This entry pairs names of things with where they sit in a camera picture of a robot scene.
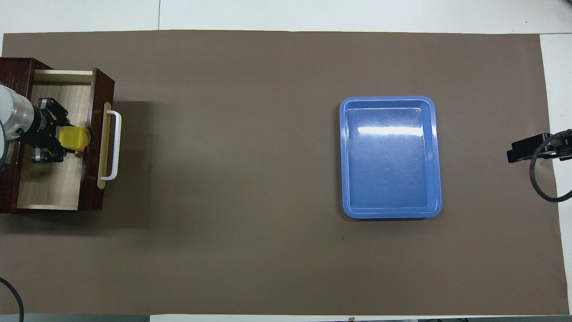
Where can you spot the dark wooden drawer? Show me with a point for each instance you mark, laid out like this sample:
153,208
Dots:
49,188

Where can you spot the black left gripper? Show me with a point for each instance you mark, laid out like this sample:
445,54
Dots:
42,129

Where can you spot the brown table mat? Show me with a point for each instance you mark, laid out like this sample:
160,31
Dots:
246,156

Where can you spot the yellow cube block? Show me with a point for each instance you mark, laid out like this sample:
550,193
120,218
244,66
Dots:
73,138

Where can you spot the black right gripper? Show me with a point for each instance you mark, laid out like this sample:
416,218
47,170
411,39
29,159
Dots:
562,150

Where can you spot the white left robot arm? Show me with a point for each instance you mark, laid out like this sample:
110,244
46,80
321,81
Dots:
5,107

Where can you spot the blue plastic tray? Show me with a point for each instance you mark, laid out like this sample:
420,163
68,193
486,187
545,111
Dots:
389,179

